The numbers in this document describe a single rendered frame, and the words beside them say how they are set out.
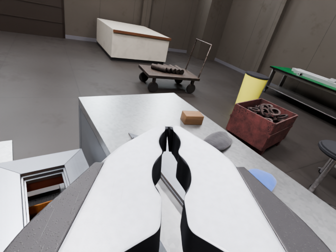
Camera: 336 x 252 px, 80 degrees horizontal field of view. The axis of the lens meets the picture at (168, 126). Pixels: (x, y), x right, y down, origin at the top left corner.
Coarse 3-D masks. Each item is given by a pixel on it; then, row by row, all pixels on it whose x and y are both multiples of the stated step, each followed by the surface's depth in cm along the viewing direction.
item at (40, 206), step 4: (36, 204) 83; (40, 204) 84; (44, 204) 85; (28, 208) 82; (32, 208) 83; (36, 208) 84; (40, 208) 85; (32, 212) 84; (36, 212) 85; (32, 216) 83
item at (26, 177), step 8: (48, 168) 84; (56, 168) 86; (64, 168) 87; (24, 176) 79; (32, 176) 81; (40, 176) 83; (48, 176) 84; (56, 176) 86; (64, 176) 85; (24, 184) 78; (64, 184) 82; (24, 192) 75; (24, 200) 71; (24, 208) 69; (24, 216) 66; (24, 224) 64
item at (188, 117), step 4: (184, 112) 100; (188, 112) 101; (192, 112) 102; (196, 112) 103; (180, 116) 103; (184, 116) 99; (188, 116) 98; (192, 116) 99; (196, 116) 99; (200, 116) 100; (184, 120) 99; (188, 120) 99; (192, 120) 100; (196, 120) 101; (200, 120) 102; (192, 124) 101; (196, 124) 102; (200, 124) 103
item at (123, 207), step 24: (144, 144) 10; (120, 168) 8; (144, 168) 8; (96, 192) 7; (120, 192) 7; (144, 192) 7; (96, 216) 6; (120, 216) 6; (144, 216) 6; (72, 240) 6; (96, 240) 6; (120, 240) 6; (144, 240) 6
